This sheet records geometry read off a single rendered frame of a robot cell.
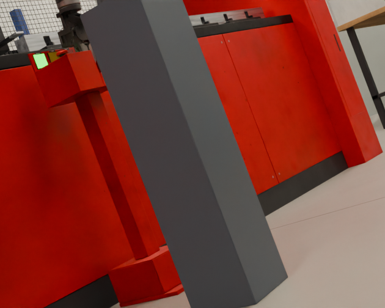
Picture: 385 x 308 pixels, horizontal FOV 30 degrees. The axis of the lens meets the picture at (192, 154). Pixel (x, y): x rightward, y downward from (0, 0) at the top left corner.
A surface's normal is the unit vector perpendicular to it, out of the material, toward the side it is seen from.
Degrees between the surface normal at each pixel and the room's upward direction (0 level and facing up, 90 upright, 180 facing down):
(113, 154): 90
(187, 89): 90
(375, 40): 90
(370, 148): 90
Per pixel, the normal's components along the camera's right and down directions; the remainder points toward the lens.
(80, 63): 0.74, -0.28
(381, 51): -0.51, 0.20
